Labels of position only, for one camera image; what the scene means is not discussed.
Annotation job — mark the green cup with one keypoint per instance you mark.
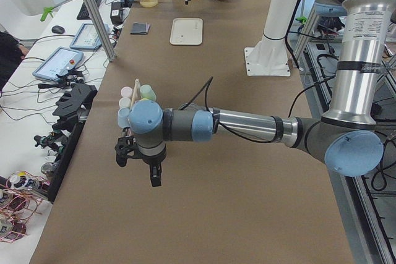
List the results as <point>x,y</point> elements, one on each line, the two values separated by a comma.
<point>146,92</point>

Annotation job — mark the cream rabbit tray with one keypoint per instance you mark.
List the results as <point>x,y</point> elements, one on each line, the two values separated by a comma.
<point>186,32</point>

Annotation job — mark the blue cup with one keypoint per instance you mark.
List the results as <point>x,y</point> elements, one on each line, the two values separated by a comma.
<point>122,117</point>

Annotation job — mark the white cup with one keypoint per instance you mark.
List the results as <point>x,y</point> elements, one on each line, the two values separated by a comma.
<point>124,102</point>

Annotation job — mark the pink cup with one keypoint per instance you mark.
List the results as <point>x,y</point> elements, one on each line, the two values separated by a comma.
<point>127,92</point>

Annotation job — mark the folded grey cloth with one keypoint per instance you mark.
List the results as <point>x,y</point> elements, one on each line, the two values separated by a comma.
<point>140,28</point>

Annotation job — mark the far teach pendant tablet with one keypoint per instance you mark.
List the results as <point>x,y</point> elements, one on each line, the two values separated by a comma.
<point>86,38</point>

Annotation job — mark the teach pendant tablet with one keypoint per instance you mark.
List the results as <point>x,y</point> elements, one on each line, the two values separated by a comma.
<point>86,38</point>
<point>59,63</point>

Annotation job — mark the black computer mouse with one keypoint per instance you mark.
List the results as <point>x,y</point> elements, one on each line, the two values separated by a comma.
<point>58,29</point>

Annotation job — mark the near teach pendant tablet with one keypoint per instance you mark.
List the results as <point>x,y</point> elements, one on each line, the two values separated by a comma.
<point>59,63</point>

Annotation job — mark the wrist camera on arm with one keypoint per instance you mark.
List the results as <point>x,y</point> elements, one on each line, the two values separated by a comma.
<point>125,149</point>

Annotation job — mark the white wire cup rack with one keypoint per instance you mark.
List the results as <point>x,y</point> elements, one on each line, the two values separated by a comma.
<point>135,93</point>

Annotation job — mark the aluminium frame post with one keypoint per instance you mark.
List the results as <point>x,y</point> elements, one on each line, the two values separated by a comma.
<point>100,28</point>

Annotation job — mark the black bracket part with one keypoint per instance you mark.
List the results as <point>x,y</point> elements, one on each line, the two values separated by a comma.
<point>71,101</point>

